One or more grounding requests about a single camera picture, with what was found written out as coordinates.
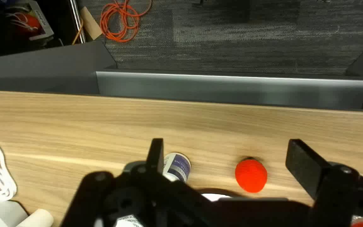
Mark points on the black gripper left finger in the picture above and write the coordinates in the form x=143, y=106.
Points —
x=155, y=157

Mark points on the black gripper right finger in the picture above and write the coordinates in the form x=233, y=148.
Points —
x=308, y=168

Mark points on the red tomato ball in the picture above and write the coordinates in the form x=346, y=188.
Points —
x=250, y=176

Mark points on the white pill bottle blue label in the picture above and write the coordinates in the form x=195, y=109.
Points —
x=176, y=167

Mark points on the white paper cup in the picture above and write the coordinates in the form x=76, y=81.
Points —
x=37, y=220

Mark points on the cardboard tube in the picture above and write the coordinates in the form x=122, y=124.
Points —
x=89, y=23

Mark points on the grey open box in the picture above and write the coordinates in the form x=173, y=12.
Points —
x=34, y=20

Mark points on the grey metal table rail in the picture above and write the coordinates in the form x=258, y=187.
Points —
x=231, y=89

